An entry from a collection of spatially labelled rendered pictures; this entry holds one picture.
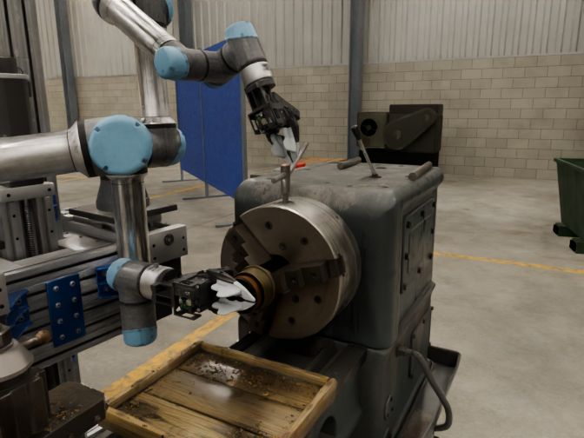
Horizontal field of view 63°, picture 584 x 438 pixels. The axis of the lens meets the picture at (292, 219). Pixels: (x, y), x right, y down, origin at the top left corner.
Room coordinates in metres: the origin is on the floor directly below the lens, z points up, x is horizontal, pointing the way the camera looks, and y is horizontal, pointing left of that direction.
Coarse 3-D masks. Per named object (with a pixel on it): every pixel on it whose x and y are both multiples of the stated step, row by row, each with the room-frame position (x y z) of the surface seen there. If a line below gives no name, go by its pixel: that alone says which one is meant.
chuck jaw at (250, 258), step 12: (240, 228) 1.02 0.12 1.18; (228, 240) 1.02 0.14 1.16; (240, 240) 1.01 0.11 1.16; (252, 240) 1.02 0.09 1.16; (240, 252) 0.98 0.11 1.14; (252, 252) 0.99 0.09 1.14; (264, 252) 1.01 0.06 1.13; (240, 264) 0.96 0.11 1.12; (252, 264) 0.95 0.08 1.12; (264, 264) 1.01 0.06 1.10
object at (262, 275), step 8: (240, 272) 0.95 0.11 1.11; (248, 272) 0.91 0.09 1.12; (256, 272) 0.91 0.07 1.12; (264, 272) 0.92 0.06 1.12; (240, 280) 0.88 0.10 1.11; (248, 280) 0.88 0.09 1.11; (256, 280) 0.90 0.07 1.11; (264, 280) 0.90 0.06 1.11; (272, 280) 0.92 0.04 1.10; (248, 288) 0.87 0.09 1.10; (256, 288) 0.88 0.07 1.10; (264, 288) 0.89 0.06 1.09; (272, 288) 0.91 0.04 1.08; (232, 296) 0.90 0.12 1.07; (256, 296) 0.87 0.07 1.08; (264, 296) 0.89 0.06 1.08; (272, 296) 0.91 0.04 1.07; (256, 304) 0.87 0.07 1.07; (264, 304) 0.90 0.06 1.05; (240, 312) 0.88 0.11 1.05; (248, 312) 0.87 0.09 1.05
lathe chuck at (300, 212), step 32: (256, 224) 1.03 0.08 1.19; (288, 224) 0.99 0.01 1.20; (320, 224) 0.98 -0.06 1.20; (224, 256) 1.08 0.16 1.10; (288, 256) 1.00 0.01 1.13; (320, 256) 0.96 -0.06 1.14; (352, 256) 1.01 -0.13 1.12; (320, 288) 0.96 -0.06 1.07; (352, 288) 1.00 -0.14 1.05; (288, 320) 1.00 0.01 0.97; (320, 320) 0.96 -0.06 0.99
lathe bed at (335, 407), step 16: (256, 336) 1.16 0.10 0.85; (272, 336) 1.13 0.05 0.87; (256, 352) 1.05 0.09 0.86; (272, 352) 1.08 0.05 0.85; (288, 352) 1.10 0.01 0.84; (320, 352) 1.05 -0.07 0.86; (336, 352) 1.09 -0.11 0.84; (352, 352) 1.05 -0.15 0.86; (304, 368) 0.97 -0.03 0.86; (320, 368) 1.01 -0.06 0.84; (336, 368) 0.97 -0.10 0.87; (352, 368) 0.98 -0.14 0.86; (352, 384) 1.02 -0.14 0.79; (336, 400) 0.94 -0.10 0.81; (352, 400) 1.02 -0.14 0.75; (320, 416) 0.83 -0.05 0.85; (336, 416) 0.94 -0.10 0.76; (352, 416) 1.02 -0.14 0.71; (112, 432) 0.76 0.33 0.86; (320, 432) 0.95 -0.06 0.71; (336, 432) 0.94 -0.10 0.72
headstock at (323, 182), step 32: (256, 192) 1.23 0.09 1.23; (320, 192) 1.16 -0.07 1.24; (352, 192) 1.12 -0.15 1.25; (384, 192) 1.09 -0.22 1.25; (416, 192) 1.23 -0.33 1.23; (352, 224) 1.09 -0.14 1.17; (384, 224) 1.05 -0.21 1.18; (416, 224) 1.28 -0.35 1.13; (384, 256) 1.05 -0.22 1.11; (416, 256) 1.29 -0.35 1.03; (384, 288) 1.05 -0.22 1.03; (416, 288) 1.35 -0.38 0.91; (352, 320) 1.09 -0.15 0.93; (384, 320) 1.05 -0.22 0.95
